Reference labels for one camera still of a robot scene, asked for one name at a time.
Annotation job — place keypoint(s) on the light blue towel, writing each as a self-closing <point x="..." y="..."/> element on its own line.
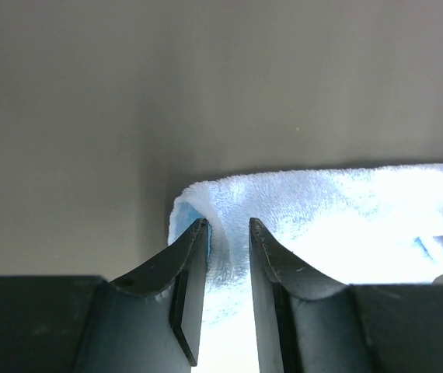
<point x="359" y="226"/>

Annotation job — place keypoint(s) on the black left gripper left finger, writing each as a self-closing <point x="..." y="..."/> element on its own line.
<point x="148" y="320"/>

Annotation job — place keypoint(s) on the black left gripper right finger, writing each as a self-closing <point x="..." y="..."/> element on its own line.
<point x="308" y="322"/>

